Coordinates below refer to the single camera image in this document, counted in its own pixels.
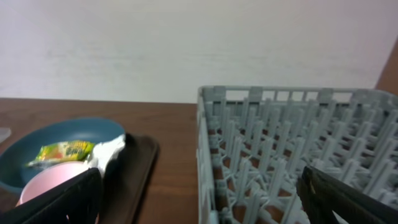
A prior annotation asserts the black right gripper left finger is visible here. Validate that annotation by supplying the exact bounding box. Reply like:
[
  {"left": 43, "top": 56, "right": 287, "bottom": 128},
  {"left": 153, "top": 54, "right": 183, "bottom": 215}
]
[{"left": 1, "top": 168, "right": 103, "bottom": 224}]

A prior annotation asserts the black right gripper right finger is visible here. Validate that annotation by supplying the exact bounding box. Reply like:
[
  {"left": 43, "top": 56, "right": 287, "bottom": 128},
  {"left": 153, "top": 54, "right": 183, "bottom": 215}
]
[{"left": 296, "top": 166, "right": 397, "bottom": 224}]

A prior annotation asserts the pink cup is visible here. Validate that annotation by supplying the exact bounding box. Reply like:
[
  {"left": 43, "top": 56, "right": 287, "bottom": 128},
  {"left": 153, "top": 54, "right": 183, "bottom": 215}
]
[{"left": 20, "top": 162, "right": 99, "bottom": 223}]

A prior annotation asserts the yellow green snack wrapper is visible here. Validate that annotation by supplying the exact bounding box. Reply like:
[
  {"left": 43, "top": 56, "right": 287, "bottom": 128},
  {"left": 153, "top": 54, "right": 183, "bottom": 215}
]
[{"left": 26, "top": 140, "right": 95, "bottom": 169}]

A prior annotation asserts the white napkin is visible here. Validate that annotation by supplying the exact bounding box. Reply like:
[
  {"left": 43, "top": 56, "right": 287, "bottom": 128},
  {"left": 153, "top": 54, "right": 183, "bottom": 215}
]
[{"left": 84, "top": 134, "right": 126, "bottom": 177}]

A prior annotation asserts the grey dishwasher rack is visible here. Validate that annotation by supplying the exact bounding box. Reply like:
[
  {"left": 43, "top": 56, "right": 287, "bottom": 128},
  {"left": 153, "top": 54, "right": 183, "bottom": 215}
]
[{"left": 197, "top": 86, "right": 397, "bottom": 223}]

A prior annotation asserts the brown serving tray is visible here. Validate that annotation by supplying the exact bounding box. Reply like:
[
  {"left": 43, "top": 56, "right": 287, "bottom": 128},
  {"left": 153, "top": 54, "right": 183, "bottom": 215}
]
[{"left": 99, "top": 134, "right": 160, "bottom": 224}]

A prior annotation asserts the dark blue plate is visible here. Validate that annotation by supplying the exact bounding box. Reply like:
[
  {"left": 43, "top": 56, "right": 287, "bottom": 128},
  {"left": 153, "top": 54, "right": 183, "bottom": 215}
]
[{"left": 1, "top": 118, "right": 125, "bottom": 195}]

